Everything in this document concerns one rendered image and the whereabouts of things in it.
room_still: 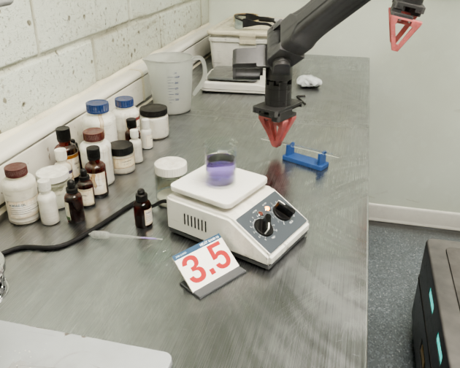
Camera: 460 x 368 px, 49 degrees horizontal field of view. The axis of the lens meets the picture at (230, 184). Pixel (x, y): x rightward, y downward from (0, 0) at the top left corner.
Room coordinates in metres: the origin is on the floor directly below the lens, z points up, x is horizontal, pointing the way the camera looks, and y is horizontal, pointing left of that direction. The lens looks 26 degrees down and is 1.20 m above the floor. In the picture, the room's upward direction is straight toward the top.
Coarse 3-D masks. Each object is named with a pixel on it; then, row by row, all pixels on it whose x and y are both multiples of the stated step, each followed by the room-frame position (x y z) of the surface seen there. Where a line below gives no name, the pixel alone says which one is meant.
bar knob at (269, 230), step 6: (264, 216) 0.66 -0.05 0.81; (270, 216) 0.66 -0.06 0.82; (258, 222) 0.66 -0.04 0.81; (264, 222) 0.65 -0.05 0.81; (270, 222) 0.65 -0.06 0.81; (258, 228) 0.65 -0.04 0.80; (264, 228) 0.64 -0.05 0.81; (270, 228) 0.64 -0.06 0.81; (264, 234) 0.64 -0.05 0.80; (270, 234) 0.64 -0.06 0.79
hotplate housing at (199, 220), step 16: (176, 192) 0.73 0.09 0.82; (256, 192) 0.73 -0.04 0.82; (176, 208) 0.71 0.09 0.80; (192, 208) 0.69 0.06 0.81; (208, 208) 0.68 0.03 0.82; (240, 208) 0.68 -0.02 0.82; (176, 224) 0.71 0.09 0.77; (192, 224) 0.69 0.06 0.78; (208, 224) 0.67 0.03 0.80; (224, 224) 0.65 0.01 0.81; (304, 224) 0.70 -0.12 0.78; (224, 240) 0.65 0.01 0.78; (240, 240) 0.63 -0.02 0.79; (288, 240) 0.66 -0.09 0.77; (240, 256) 0.64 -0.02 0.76; (256, 256) 0.62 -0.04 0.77; (272, 256) 0.61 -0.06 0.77
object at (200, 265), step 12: (216, 240) 0.64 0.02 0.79; (192, 252) 0.61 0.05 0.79; (204, 252) 0.62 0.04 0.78; (216, 252) 0.62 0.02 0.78; (228, 252) 0.63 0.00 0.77; (180, 264) 0.58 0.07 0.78; (192, 264) 0.59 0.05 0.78; (204, 264) 0.60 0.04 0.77; (216, 264) 0.61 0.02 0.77; (228, 264) 0.61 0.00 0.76; (192, 276) 0.58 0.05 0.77; (204, 276) 0.58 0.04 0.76
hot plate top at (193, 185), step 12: (204, 168) 0.79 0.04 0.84; (180, 180) 0.74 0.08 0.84; (192, 180) 0.74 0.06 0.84; (204, 180) 0.74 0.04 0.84; (240, 180) 0.74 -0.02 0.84; (252, 180) 0.74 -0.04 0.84; (264, 180) 0.74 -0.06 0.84; (180, 192) 0.71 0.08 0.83; (192, 192) 0.70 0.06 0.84; (204, 192) 0.70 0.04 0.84; (216, 192) 0.70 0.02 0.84; (228, 192) 0.70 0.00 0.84; (240, 192) 0.70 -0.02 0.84; (252, 192) 0.71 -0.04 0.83; (216, 204) 0.67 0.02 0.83; (228, 204) 0.66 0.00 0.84
